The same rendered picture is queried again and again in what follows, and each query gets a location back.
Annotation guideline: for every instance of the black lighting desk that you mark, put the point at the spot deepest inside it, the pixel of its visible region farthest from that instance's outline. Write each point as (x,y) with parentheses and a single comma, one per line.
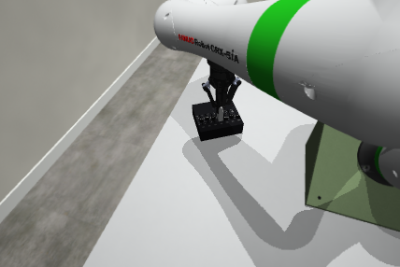
(210,128)

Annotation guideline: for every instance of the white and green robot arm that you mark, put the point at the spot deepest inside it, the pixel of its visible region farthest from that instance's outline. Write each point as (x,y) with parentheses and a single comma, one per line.
(337,61)

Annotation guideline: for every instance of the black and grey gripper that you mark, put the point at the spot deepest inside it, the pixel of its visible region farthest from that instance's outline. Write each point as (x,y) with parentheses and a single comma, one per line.
(221,88)

